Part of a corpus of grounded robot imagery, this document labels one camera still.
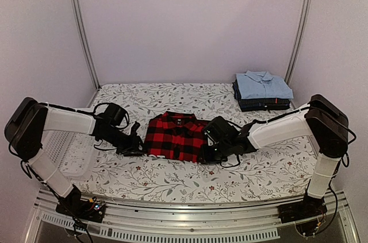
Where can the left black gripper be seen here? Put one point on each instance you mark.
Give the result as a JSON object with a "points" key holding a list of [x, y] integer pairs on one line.
{"points": [[133, 147]]}

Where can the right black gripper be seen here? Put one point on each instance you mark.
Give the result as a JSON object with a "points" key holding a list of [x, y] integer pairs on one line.
{"points": [[206, 158]]}

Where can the red black plaid shirt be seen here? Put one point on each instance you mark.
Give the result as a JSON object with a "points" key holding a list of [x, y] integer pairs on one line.
{"points": [[176, 136]]}

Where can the dark shirts stack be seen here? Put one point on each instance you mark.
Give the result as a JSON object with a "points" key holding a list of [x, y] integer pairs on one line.
{"points": [[259, 104]]}

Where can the light blue shirt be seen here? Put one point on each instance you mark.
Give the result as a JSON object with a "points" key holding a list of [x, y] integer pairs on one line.
{"points": [[262, 85]]}

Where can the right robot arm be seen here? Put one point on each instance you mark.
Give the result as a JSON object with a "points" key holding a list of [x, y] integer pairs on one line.
{"points": [[318, 118]]}

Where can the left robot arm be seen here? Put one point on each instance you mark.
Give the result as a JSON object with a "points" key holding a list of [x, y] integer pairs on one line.
{"points": [[30, 128]]}

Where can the white plastic basket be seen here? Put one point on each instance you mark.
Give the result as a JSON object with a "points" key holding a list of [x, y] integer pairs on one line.
{"points": [[72, 153]]}

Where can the floral table cloth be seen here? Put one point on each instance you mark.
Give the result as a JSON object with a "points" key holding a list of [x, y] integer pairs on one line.
{"points": [[281, 170]]}

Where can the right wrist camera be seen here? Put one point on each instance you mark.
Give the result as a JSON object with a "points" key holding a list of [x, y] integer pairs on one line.
{"points": [[212, 136]]}

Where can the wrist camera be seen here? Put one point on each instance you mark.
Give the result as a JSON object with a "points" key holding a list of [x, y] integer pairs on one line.
{"points": [[212, 136], [134, 129]]}

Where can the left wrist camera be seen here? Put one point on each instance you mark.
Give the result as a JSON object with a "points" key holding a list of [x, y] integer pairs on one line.
{"points": [[134, 129]]}

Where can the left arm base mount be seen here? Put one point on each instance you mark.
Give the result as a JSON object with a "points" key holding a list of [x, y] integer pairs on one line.
{"points": [[92, 210]]}

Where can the aluminium front rail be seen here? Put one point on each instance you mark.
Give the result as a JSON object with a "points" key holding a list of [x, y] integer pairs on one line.
{"points": [[138, 221]]}

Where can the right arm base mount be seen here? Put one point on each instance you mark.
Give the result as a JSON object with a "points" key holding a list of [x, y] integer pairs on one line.
{"points": [[308, 214]]}

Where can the right aluminium post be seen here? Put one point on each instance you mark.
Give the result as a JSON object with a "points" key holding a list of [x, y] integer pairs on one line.
{"points": [[305, 7]]}

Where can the aluminium post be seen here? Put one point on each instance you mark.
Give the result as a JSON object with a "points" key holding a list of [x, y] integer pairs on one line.
{"points": [[76, 8], [305, 7]]}

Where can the left aluminium post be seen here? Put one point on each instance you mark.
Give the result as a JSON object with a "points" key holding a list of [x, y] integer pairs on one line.
{"points": [[76, 8]]}

